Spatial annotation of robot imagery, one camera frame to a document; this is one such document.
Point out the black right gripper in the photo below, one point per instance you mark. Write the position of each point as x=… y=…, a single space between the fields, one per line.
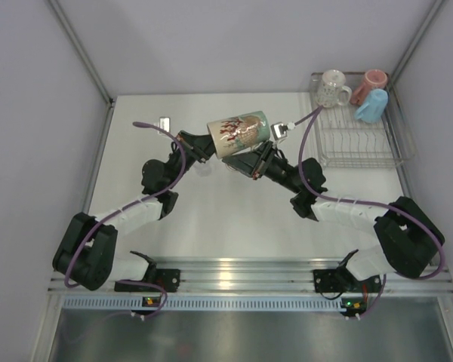
x=254 y=164

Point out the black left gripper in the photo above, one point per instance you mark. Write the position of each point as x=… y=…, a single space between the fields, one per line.
x=203 y=148

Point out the beige tall patterned mug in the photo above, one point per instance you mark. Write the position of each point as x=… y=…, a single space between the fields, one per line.
x=237 y=133

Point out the white mug orange inside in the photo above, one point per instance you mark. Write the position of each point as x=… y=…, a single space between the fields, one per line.
x=333 y=90

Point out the light blue white cup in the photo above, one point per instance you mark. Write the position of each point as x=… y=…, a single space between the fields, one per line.
x=373 y=107

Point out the pink patterned mug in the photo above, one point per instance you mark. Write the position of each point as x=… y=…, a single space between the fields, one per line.
x=372 y=79

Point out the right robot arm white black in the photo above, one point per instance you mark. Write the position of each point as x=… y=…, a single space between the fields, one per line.
x=401 y=237

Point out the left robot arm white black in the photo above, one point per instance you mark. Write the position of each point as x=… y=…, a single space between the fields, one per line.
x=87 y=255

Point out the clear glass cup left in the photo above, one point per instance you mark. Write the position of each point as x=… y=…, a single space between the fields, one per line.
x=204 y=170

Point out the metal wire dish rack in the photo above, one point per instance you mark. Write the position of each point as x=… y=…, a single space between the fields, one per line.
x=343 y=141

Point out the aluminium mounting rail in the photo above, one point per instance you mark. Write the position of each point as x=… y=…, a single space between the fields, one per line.
x=284 y=276

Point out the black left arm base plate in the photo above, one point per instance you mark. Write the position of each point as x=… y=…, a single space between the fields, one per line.
x=167 y=278

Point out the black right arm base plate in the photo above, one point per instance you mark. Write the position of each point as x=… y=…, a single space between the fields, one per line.
x=333 y=283

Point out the grey slotted cable duct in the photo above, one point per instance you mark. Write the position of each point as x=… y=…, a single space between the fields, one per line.
x=203 y=303

